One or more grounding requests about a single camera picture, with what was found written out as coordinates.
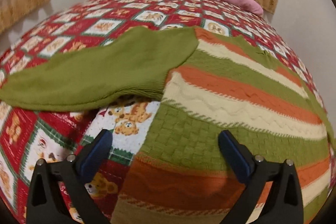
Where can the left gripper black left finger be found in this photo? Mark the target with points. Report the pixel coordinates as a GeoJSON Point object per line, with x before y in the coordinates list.
{"type": "Point", "coordinates": [45, 203]}

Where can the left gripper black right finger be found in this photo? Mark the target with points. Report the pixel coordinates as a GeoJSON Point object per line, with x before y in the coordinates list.
{"type": "Point", "coordinates": [284, 202]}

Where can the green orange striped knit sweater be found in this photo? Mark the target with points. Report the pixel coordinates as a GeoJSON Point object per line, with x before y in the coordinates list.
{"type": "Point", "coordinates": [165, 96]}

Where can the red teddy bear patchwork bedspread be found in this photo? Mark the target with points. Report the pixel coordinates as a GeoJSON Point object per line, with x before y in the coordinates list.
{"type": "Point", "coordinates": [94, 23]}

